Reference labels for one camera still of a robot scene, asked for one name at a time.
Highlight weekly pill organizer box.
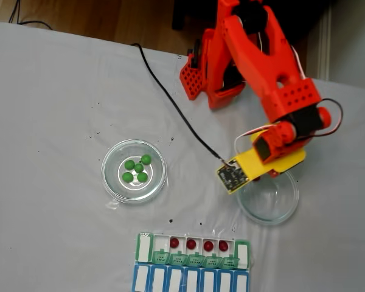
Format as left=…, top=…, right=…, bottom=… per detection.
left=131, top=231, right=256, bottom=292

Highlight clear glass dish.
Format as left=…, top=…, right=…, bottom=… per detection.
left=236, top=170, right=300, bottom=226
left=100, top=139, right=167, bottom=204

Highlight white door trim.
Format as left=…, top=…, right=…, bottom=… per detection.
left=318, top=0, right=334, bottom=82

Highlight orange perforated holder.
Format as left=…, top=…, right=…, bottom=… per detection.
left=179, top=53, right=205, bottom=101

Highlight dark wooden furniture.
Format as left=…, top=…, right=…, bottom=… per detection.
left=172, top=0, right=334, bottom=53

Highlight white tablecloth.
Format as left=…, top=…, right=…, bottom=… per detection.
left=0, top=20, right=365, bottom=292

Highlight black camera cable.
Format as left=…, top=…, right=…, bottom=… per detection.
left=130, top=43, right=232, bottom=167

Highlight thin black floor cable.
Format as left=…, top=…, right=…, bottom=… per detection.
left=8, top=0, right=54, bottom=30

